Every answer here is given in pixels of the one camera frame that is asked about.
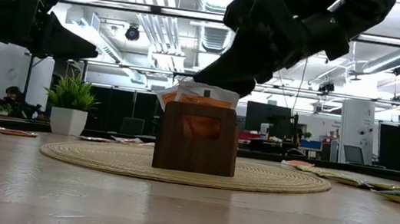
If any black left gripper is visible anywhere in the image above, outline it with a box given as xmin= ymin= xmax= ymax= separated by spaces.
xmin=0 ymin=0 xmax=105 ymax=67

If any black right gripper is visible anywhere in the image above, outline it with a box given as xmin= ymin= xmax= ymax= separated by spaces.
xmin=190 ymin=0 xmax=317 ymax=106

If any orange white tea bag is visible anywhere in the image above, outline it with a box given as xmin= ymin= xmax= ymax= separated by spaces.
xmin=177 ymin=79 xmax=242 ymax=105
xmin=153 ymin=82 xmax=181 ymax=114
xmin=280 ymin=157 xmax=316 ymax=170
xmin=170 ymin=91 xmax=234 ymax=143

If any brown wooden tea box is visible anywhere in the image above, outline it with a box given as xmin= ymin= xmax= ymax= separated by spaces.
xmin=151 ymin=98 xmax=243 ymax=179

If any black wide monitor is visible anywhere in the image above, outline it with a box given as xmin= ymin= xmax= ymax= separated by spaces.
xmin=242 ymin=100 xmax=295 ymax=140

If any red storage bin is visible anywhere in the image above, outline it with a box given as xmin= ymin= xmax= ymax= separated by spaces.
xmin=237 ymin=130 xmax=261 ymax=142

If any person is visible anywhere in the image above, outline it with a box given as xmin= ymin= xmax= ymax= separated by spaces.
xmin=1 ymin=84 xmax=32 ymax=118

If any green plant in white pot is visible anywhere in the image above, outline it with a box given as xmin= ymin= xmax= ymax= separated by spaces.
xmin=37 ymin=65 xmax=105 ymax=140

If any small potted plant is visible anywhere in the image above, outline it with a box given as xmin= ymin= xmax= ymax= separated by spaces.
xmin=0 ymin=100 xmax=15 ymax=117

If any blue storage box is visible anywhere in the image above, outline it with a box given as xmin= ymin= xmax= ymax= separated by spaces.
xmin=298 ymin=138 xmax=324 ymax=152

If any dark office chair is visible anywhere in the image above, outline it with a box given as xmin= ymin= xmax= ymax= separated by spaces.
xmin=118 ymin=116 xmax=147 ymax=138

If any round woven straw placemat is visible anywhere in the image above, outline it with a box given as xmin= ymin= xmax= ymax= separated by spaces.
xmin=37 ymin=132 xmax=335 ymax=205

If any white square pillar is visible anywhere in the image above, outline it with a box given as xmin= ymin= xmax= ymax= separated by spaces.
xmin=334 ymin=97 xmax=381 ymax=167

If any grey office chair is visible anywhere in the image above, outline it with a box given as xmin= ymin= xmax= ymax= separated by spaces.
xmin=340 ymin=143 xmax=368 ymax=166

